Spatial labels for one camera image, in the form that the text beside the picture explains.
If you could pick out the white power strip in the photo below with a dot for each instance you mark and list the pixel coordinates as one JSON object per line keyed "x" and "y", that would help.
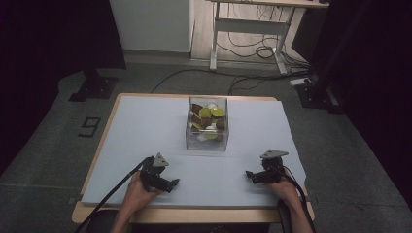
{"x": 299, "y": 82}

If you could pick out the black curtain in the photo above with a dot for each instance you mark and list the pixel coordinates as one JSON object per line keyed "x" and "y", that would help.
{"x": 48, "y": 48}
{"x": 375, "y": 81}

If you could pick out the white cabinet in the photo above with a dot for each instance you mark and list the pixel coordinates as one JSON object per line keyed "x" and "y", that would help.
{"x": 152, "y": 26}

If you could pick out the black armrest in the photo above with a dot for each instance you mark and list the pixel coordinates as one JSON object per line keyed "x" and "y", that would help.
{"x": 284, "y": 216}

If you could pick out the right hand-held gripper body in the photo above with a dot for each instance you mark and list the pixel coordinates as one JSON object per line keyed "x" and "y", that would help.
{"x": 272, "y": 174}

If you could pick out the white desk frame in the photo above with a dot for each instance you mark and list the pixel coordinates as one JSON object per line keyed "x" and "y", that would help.
{"x": 249, "y": 26}

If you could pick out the person's left hand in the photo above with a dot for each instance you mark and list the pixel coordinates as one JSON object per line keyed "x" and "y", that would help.
{"x": 136, "y": 195}

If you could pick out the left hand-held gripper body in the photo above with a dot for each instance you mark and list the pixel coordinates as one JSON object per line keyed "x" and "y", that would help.
{"x": 152, "y": 171}

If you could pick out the pile of coffee capsules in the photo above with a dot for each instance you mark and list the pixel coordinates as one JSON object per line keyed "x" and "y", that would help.
{"x": 207, "y": 123}

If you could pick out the person's right hand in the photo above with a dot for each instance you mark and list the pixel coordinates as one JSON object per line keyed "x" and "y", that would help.
{"x": 286, "y": 191}

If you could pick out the wooden table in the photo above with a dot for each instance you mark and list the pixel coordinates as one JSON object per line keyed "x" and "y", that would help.
{"x": 194, "y": 215}

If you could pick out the black stand base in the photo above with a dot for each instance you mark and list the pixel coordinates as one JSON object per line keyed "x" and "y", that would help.
{"x": 95, "y": 87}
{"x": 319, "y": 97}

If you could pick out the clear plastic box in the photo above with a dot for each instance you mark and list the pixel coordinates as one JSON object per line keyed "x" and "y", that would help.
{"x": 207, "y": 145}

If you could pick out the light blue table mat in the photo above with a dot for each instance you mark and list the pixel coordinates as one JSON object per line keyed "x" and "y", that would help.
{"x": 145, "y": 136}

